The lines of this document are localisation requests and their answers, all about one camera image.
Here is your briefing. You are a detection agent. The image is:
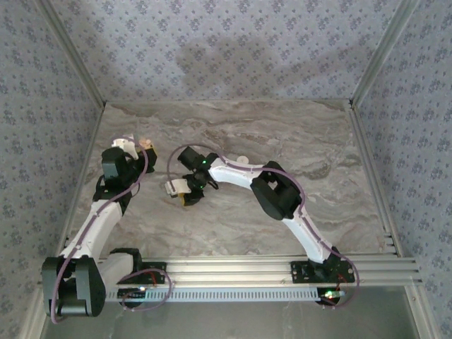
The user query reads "aluminium table side rail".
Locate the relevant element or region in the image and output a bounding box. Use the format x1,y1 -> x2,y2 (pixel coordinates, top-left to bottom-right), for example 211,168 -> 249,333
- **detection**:
347,100 -> 402,258
58,100 -> 109,255

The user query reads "right black mount plate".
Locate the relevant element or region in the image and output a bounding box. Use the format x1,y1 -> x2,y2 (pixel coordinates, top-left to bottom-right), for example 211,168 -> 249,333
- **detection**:
289,259 -> 356,284

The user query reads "grey metal panel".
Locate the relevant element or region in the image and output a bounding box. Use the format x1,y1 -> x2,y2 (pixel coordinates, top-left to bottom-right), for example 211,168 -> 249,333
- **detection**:
40,302 -> 423,339

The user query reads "grey slotted cable duct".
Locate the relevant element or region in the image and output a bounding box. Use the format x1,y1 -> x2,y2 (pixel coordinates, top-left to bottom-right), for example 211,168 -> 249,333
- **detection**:
104,285 -> 342,304

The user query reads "aluminium table back rail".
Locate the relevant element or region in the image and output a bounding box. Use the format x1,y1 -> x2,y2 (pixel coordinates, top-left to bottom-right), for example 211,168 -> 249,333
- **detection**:
104,98 -> 352,107

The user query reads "left black mount plate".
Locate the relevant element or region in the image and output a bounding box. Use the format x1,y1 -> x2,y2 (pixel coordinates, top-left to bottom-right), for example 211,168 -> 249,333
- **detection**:
116,260 -> 167,284

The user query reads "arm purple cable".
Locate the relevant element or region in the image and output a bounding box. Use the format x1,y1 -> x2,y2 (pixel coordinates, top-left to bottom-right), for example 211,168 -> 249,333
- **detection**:
50,136 -> 173,325
165,143 -> 362,311

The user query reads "black mount plate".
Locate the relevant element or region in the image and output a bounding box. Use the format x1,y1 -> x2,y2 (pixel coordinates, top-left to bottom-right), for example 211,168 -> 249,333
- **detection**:
289,259 -> 356,284
116,260 -> 167,284

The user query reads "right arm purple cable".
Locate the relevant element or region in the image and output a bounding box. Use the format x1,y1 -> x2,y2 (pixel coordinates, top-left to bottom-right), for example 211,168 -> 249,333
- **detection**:
165,143 -> 362,311

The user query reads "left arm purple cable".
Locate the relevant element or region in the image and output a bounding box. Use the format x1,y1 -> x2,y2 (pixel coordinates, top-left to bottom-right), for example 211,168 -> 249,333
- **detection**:
50,136 -> 173,325

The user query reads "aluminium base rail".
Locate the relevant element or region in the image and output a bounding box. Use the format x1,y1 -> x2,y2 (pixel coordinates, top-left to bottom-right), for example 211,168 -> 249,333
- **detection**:
95,256 -> 423,286

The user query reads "aluminium frame post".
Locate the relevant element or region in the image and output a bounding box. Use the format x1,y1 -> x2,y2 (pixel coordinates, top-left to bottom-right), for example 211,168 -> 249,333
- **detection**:
35,0 -> 107,109
348,0 -> 422,109

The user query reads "aluminium frame leg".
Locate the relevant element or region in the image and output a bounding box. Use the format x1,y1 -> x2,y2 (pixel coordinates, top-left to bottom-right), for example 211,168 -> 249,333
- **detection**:
404,285 -> 439,339
19,285 -> 49,339

